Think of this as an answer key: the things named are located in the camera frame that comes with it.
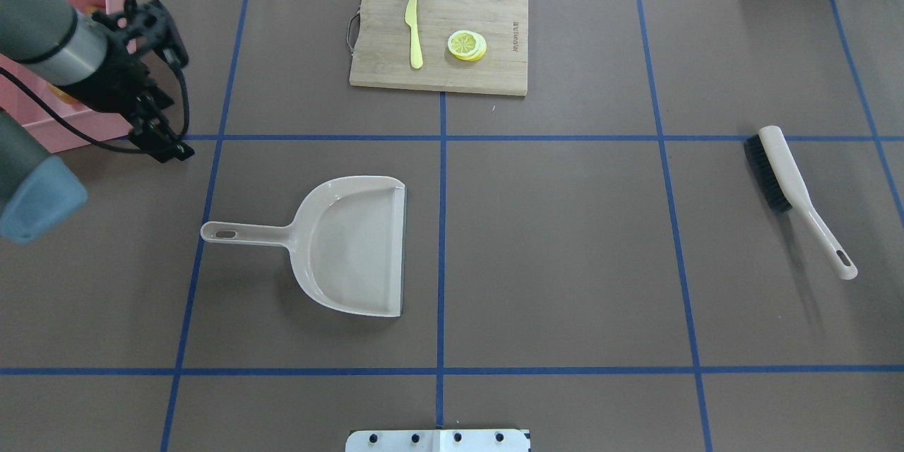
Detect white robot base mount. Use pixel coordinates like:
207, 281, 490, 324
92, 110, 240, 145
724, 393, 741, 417
345, 429, 532, 451

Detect bamboo cutting board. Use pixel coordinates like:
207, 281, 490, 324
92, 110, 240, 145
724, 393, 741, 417
349, 0, 529, 97

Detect yellow toy lemon slice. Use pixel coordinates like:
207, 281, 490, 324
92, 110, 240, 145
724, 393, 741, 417
446, 30, 488, 61

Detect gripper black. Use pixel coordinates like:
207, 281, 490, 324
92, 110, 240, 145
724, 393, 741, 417
65, 0, 195, 163

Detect yellow plastic toy knife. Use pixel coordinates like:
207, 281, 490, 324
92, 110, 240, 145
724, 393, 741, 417
404, 0, 424, 70

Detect pink plastic bin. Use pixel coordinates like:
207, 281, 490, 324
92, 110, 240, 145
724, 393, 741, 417
1, 0, 131, 153

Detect white hand brush black bristles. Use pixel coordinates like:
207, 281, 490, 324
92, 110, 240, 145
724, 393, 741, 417
743, 126, 859, 280

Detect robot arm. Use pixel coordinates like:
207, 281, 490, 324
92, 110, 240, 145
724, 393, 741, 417
1, 0, 195, 245

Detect beige plastic dustpan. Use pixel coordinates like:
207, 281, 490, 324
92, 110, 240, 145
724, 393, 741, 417
200, 175, 408, 318

